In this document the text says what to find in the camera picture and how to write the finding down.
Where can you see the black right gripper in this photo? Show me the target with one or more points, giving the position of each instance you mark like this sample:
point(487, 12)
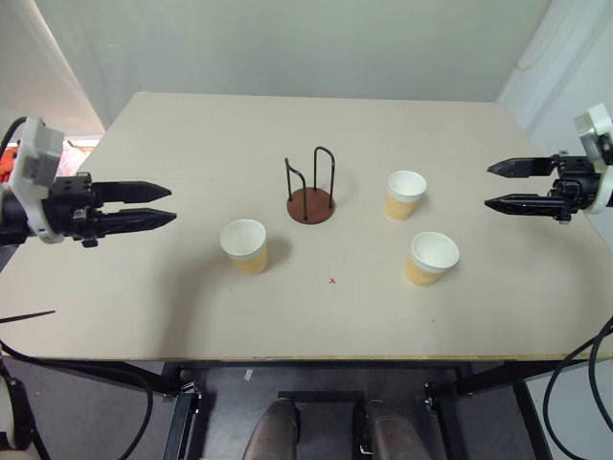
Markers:
point(577, 189)

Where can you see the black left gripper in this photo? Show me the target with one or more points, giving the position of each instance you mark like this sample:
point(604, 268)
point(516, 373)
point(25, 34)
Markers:
point(67, 211)

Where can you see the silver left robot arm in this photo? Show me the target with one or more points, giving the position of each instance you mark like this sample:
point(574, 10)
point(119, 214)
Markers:
point(14, 220)

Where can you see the yellow white paper cup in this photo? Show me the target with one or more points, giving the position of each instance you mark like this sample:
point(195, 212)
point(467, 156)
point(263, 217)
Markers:
point(244, 244)
point(406, 189)
point(433, 254)

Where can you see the pink red background object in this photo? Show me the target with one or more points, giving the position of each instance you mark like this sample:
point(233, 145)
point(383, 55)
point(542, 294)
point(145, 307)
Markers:
point(81, 147)

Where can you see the thin black stick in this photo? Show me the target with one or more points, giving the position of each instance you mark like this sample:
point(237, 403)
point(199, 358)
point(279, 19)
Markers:
point(29, 316)

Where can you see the small white floor tag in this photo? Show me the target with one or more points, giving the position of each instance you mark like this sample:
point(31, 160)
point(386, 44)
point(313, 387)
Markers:
point(248, 374)

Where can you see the white rounded robot part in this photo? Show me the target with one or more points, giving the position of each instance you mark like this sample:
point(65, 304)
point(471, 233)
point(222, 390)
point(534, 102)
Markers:
point(8, 412)

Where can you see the dark rounded shape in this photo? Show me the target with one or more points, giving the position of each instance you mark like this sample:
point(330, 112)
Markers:
point(400, 438)
point(273, 431)

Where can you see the black floor platform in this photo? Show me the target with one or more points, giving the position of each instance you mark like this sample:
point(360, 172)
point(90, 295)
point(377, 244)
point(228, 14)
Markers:
point(330, 400)

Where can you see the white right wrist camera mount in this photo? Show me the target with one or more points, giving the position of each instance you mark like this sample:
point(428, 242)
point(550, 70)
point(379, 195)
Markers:
point(596, 139)

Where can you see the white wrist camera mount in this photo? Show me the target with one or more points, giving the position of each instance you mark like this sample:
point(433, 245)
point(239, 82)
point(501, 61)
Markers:
point(36, 158)
point(596, 139)

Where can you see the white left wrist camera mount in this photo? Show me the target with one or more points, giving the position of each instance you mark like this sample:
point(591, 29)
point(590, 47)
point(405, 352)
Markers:
point(36, 158)

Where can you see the black metal table frame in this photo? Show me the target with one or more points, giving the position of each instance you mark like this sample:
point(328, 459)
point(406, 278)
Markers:
point(182, 421)

